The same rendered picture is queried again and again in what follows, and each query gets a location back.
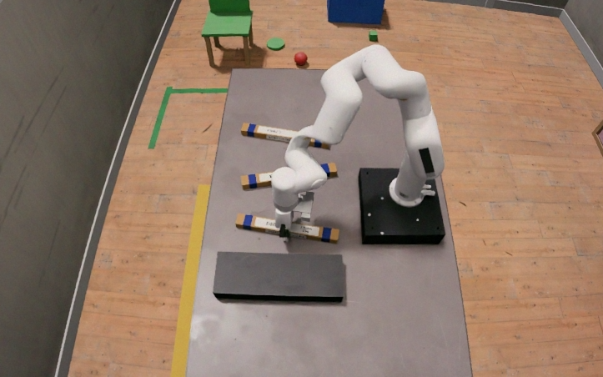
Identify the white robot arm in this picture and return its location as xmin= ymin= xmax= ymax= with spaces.
xmin=271 ymin=45 xmax=445 ymax=222

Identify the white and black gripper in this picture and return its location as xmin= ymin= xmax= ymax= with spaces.
xmin=274 ymin=206 xmax=294 ymax=238

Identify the tan box with blue bands and white labels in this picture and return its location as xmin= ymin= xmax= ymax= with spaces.
xmin=241 ymin=163 xmax=337 ymax=189

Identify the tan box with blue bands and white label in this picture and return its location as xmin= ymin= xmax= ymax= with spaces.
xmin=241 ymin=123 xmax=329 ymax=149

